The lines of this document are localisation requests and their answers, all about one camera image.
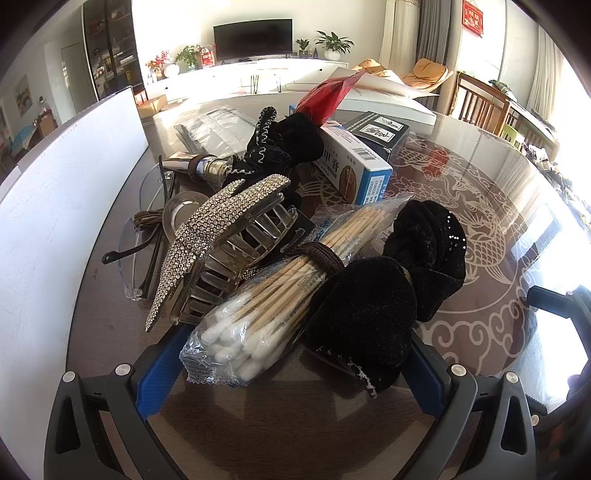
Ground white television cabinet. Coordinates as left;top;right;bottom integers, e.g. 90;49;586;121
143;58;356;104

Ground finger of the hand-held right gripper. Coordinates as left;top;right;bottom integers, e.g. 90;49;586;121
531;364;591;437
525;285;591;333

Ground orange lounge chair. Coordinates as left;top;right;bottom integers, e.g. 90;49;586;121
355;58;455;90

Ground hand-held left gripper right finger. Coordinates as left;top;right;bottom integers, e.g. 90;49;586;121
402;332;539;480

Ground brown hair tie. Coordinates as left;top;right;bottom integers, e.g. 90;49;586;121
133;209;168;232
295;242;345;278

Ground cotton swab packet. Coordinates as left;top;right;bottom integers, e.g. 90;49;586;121
179;194;414;386

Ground black scrunchie with white stitching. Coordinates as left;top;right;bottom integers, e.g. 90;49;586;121
228;106;326;206

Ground rhinestone hair claw clip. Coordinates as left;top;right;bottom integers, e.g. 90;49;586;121
144;174;301;333

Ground dark glass display cabinet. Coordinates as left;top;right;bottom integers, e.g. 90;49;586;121
82;0;146;103

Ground blue cloth covered table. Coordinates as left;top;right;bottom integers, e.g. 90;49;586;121
9;124;42;153

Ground black television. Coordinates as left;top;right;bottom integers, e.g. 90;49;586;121
213;19;293;63

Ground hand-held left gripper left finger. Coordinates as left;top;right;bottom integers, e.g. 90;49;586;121
44;325;195;480

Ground clear plastic packet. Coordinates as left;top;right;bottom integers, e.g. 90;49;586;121
174;105;259;153

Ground black rectangular box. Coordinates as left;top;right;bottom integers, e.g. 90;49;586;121
344;111;411;160

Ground red flowers in white vase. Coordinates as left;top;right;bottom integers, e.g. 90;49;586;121
145;51;178;81

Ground sheer window curtain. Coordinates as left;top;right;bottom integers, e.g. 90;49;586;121
526;28;566;121

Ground bushy potted plant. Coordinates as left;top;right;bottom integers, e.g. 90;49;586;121
174;45;201;72

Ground white board panel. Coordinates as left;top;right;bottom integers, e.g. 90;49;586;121
0;87;151;462

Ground framed wall picture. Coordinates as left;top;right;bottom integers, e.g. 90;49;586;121
14;76;33;114

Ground wooden chair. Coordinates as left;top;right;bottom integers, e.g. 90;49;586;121
450;71;513;137

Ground white flat box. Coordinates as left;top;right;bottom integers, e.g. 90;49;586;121
284;67;437;126

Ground white curtain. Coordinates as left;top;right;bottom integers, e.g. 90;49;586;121
379;0;421;70

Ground clear safety glasses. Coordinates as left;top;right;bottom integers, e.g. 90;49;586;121
102;154;213;301

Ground red wall hanging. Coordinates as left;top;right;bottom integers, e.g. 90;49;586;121
463;0;484;35

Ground black velvet hair bow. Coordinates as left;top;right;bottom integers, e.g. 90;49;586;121
302;199;468;400

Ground blue and white carton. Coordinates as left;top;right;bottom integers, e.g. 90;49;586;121
314;122;394;206

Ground grey curtain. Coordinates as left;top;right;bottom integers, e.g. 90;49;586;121
418;0;444;70

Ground red plastic bag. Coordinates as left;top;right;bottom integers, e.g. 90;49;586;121
294;71;365;125

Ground cluttered wooden sideboard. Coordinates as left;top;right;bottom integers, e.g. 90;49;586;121
508;83;591;195

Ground large potted green plant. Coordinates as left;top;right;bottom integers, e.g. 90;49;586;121
315;31;355;61

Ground cardboard box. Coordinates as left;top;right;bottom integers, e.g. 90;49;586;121
136;95;168;118

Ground white door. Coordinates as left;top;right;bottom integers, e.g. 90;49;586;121
60;44;95;114

